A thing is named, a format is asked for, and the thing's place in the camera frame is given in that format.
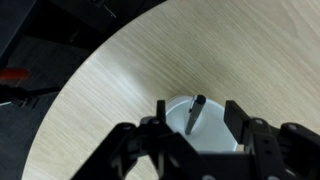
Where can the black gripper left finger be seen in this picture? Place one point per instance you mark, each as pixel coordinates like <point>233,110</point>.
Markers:
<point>172,157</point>

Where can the white paper cup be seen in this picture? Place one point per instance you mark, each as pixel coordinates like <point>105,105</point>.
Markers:
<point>209,134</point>

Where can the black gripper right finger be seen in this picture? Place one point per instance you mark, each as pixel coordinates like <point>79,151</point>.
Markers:
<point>290,152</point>

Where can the orange handled clamp left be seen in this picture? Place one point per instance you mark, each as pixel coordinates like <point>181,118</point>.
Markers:
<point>19,96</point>

